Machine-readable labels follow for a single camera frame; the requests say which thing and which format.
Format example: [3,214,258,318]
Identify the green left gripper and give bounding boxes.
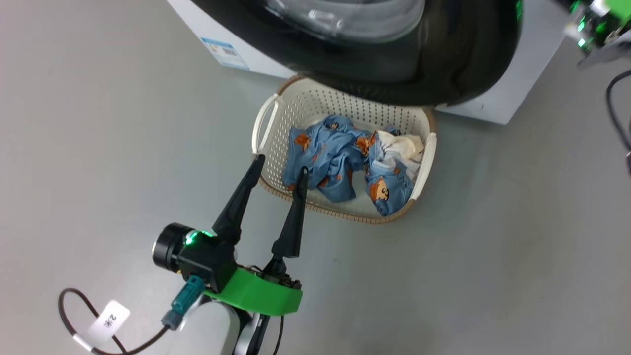
[204,154,310,317]

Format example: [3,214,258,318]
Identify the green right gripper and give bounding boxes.
[564,0,631,52]

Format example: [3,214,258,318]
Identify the blue bear-print garment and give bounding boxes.
[282,115,376,203]

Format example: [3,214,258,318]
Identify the blue bear garment white lining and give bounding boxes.
[364,128,425,217]

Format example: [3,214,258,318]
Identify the white front-load washing machine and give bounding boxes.
[167,0,572,125]

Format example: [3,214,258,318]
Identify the cream perforated laundry basket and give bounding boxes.
[251,74,438,225]

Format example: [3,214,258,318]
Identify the blue white energy label sticker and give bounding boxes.
[201,38,249,70]

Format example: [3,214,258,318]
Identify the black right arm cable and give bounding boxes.
[605,69,631,176]

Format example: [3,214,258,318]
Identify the teal cable connector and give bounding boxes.
[161,275,205,331]

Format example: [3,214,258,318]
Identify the white cable label tag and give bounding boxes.
[86,300,131,346]

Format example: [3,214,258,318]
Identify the dark camera cable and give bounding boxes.
[58,288,171,355]

